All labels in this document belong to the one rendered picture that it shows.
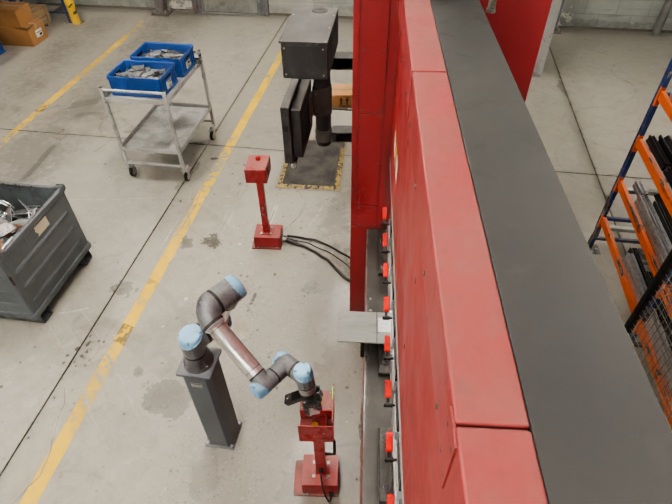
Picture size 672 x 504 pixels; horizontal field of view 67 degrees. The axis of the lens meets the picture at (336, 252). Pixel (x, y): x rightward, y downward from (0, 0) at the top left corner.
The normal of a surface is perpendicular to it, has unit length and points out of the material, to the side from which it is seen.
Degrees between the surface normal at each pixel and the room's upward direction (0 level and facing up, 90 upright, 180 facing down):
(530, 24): 90
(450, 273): 0
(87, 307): 0
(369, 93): 90
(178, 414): 0
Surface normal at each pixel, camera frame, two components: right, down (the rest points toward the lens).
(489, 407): -0.01, -0.72
